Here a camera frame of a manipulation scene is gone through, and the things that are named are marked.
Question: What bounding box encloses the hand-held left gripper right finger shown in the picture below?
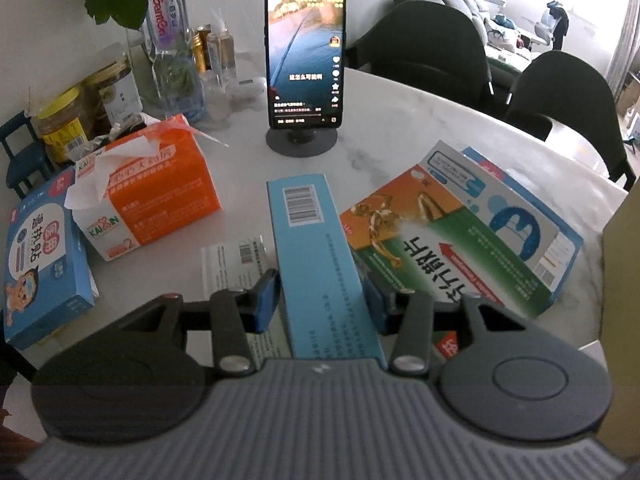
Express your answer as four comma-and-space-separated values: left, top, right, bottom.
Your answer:
362, 276, 543, 376

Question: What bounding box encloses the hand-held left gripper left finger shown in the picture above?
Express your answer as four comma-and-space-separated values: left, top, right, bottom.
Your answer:
107, 269, 281, 378

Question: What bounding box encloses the white barcode medicine box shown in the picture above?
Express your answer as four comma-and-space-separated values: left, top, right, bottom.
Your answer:
201, 237, 293, 361

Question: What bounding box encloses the teal long medicine box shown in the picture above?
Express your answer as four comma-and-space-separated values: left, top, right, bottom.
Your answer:
266, 174, 388, 361

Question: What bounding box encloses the narrow green-white box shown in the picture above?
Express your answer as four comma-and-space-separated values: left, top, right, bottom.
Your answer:
339, 177, 553, 318

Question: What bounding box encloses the white blue print medicine box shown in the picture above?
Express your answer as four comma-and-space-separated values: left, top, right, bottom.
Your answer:
417, 141, 585, 295

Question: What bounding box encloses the large blue box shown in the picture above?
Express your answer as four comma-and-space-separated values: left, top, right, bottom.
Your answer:
460, 146, 586, 256

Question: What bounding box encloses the tan cardboard box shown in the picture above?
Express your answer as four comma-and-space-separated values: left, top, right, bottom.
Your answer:
597, 187, 640, 461

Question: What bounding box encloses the white marble desktop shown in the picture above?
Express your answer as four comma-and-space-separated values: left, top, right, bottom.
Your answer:
0, 47, 631, 411

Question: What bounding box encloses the orange tissue pack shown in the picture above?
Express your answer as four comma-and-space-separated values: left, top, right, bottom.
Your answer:
65, 114, 231, 261

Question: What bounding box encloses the round black phone stand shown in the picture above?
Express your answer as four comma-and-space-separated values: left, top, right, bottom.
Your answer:
265, 125, 337, 161

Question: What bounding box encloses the white earbud case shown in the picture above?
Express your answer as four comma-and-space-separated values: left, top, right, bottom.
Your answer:
225, 76, 268, 108

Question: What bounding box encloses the blue cartoon child box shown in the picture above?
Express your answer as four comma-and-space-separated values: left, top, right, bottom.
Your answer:
2, 176, 98, 351

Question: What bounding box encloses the clear spray bottle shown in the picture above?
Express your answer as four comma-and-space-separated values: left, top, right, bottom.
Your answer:
206, 7, 238, 83

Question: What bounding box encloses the black smartphone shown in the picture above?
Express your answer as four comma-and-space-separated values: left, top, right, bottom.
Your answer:
263, 0, 348, 131

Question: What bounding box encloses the dark glass jar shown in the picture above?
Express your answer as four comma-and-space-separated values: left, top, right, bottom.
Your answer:
82, 57, 143, 136

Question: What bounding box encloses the small gold can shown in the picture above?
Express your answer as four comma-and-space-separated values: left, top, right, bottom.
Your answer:
192, 25, 213, 73

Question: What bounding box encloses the yellow label glass jar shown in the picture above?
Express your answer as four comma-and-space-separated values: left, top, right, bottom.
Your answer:
32, 87, 91, 166

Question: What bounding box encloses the black dining chair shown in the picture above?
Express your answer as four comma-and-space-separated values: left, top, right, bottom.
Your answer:
345, 0, 493, 111
505, 50, 637, 191

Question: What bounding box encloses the clear plastic water bottle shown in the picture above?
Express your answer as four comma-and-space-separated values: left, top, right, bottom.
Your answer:
142, 0, 206, 121

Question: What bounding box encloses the small blue chair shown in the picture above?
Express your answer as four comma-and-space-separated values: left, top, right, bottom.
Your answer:
0, 110, 56, 198

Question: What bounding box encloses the white office chair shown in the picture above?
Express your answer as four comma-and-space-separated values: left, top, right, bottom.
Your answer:
530, 0, 571, 53

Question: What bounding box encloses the dark jacket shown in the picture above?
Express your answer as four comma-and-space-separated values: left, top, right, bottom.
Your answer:
545, 1, 571, 38

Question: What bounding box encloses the grey curtain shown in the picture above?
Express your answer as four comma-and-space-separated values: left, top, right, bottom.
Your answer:
607, 0, 640, 91

